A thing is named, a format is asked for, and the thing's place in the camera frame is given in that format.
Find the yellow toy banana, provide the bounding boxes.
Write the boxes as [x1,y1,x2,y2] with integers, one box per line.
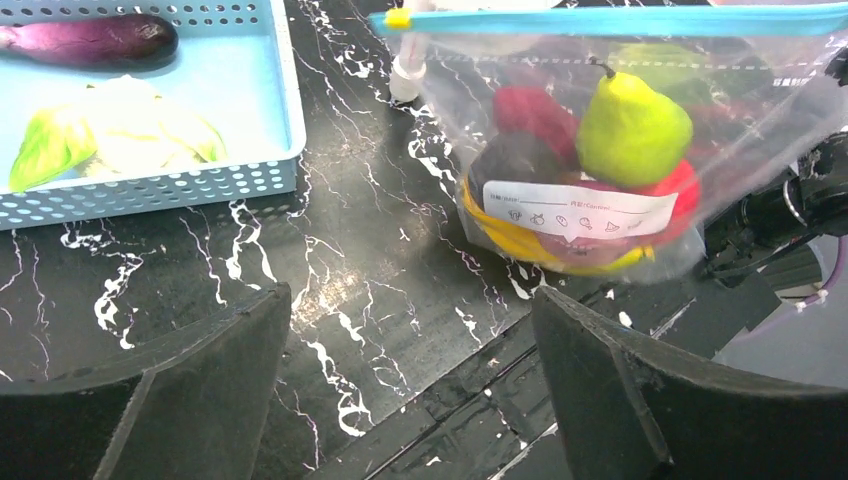
[457,178,656,276]

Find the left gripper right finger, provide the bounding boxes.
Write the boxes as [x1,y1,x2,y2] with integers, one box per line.
[531,288,847,479]

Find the long purple toy eggplant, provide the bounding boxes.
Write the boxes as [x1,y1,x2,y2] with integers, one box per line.
[1,13,179,68]

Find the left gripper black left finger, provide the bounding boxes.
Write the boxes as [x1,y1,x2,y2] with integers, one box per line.
[1,283,291,479]

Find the dark brown toy mangosteen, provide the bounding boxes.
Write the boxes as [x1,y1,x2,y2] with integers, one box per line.
[468,132,568,195]

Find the green toy pear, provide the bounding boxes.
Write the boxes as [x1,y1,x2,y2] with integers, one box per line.
[575,57,694,187]

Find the red toy apple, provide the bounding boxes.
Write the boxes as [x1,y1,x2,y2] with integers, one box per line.
[578,159,701,245]

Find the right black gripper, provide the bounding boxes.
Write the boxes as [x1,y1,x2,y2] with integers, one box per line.
[702,48,847,279]

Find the green white toy cabbage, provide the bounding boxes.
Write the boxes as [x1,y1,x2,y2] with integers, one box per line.
[7,75,229,192]

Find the light blue plastic basket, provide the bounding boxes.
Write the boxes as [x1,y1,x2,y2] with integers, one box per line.
[1,1,306,230]

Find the clear zip top bag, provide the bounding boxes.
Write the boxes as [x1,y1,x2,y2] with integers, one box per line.
[369,1,847,285]

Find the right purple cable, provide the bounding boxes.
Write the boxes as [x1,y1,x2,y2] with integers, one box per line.
[728,235,848,342]

